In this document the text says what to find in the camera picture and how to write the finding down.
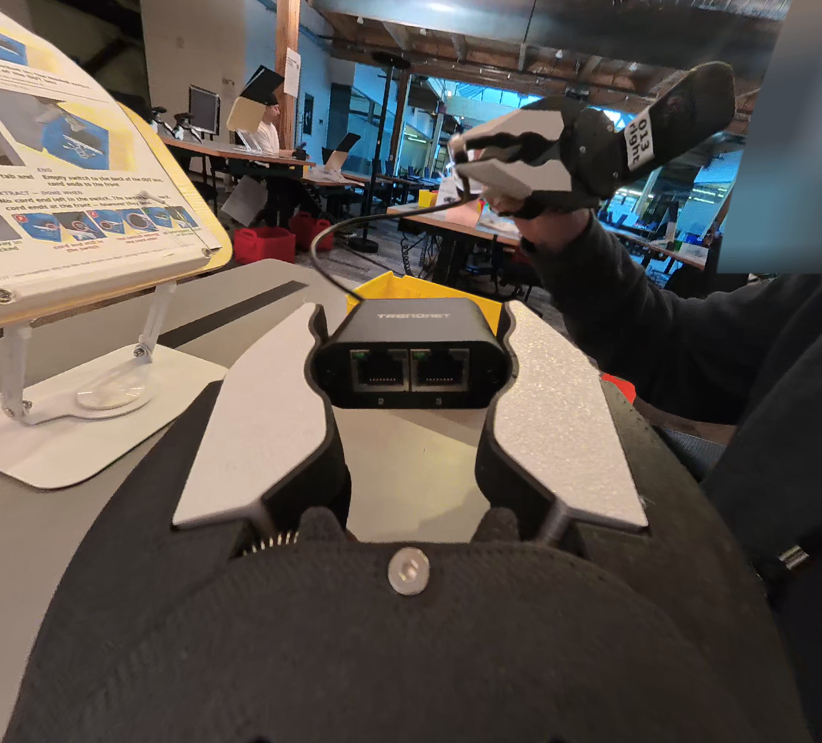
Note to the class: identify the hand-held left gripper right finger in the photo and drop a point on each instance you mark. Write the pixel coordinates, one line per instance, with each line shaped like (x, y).
(559, 428)

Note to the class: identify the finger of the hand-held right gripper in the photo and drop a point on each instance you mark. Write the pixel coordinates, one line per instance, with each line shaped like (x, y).
(520, 178)
(514, 120)

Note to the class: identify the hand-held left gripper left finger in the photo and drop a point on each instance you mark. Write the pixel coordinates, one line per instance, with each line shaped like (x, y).
(263, 422)

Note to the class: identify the yellow plastic bin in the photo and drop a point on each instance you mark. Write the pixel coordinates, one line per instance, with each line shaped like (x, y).
(385, 287)

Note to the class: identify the black network switch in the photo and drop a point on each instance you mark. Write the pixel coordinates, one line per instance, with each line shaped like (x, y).
(411, 326)

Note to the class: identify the person's right forearm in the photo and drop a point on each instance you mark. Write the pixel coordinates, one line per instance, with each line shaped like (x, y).
(642, 319)

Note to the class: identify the person's right hand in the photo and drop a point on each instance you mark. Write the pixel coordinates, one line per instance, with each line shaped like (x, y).
(552, 229)

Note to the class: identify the red plastic bin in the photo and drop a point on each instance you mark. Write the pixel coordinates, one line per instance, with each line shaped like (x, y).
(620, 387)
(263, 245)
(311, 229)

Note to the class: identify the wooden table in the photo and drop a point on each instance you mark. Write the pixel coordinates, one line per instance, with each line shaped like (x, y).
(449, 220)

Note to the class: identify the small yellow bin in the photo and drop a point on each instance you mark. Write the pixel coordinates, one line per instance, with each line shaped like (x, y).
(427, 200)

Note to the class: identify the white board stand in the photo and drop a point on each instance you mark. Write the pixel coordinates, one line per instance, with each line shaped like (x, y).
(96, 454)

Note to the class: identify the white sheet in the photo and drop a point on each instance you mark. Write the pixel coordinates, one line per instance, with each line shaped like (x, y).
(244, 202)

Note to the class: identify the white paper notice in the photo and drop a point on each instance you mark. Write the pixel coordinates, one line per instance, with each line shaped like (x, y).
(292, 72)

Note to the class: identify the wooden pillar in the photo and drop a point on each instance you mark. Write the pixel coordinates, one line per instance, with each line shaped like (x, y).
(289, 17)

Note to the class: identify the wooden desk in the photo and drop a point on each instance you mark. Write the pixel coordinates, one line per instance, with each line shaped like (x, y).
(225, 149)

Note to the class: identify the wooden instruction board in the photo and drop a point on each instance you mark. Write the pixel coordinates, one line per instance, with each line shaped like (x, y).
(96, 178)

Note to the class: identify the computer monitor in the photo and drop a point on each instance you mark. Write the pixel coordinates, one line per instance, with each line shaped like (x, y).
(204, 110)

